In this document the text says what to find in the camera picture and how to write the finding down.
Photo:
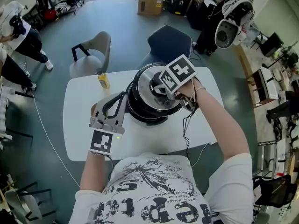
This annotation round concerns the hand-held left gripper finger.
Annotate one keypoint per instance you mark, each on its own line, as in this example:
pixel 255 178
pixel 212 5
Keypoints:
pixel 98 108
pixel 122 118

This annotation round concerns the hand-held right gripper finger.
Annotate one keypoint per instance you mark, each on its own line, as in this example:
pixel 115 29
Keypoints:
pixel 164 100
pixel 158 87

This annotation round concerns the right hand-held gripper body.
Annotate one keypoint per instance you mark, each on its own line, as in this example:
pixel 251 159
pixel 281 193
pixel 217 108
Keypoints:
pixel 180 71

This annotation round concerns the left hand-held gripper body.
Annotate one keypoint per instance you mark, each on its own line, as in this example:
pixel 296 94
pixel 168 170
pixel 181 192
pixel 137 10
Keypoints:
pixel 101 142

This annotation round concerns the black silver pressure cooker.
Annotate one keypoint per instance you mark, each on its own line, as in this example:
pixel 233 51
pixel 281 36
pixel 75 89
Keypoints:
pixel 144 112

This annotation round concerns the person's left forearm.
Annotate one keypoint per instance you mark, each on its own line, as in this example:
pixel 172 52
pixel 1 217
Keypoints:
pixel 93 174

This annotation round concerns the person's right forearm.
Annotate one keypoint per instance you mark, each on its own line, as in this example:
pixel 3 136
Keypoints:
pixel 222 129

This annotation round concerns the black bin yellow lid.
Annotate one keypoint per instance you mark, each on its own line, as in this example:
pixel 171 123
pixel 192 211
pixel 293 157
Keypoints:
pixel 181 3

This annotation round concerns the person's right hand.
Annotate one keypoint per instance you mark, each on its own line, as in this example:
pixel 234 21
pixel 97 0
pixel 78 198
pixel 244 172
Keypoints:
pixel 192 91

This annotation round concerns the yellow bottle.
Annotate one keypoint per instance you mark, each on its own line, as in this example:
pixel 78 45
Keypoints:
pixel 104 80

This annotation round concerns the dark blue chair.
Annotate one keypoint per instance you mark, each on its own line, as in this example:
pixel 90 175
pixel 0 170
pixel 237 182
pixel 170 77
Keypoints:
pixel 168 41

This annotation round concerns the beige chair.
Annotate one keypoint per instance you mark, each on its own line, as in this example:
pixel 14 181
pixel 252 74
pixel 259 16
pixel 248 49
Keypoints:
pixel 88 64

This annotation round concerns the white printed t-shirt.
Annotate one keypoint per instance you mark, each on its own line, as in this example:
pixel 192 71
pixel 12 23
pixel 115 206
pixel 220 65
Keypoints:
pixel 151 195

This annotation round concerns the cardboard box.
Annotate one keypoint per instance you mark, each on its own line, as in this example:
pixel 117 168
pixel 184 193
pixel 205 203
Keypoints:
pixel 149 4

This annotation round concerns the wooden cabinet white top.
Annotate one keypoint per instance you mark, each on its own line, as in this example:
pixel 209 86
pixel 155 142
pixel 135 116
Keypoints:
pixel 266 83

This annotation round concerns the black monitor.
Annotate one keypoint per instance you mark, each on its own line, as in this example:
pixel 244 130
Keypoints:
pixel 272 44

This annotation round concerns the red bag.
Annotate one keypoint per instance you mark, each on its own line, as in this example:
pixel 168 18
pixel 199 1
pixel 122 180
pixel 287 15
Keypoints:
pixel 50 14

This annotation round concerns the black office chair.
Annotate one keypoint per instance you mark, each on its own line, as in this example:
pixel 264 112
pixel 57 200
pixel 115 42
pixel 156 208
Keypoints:
pixel 275 192

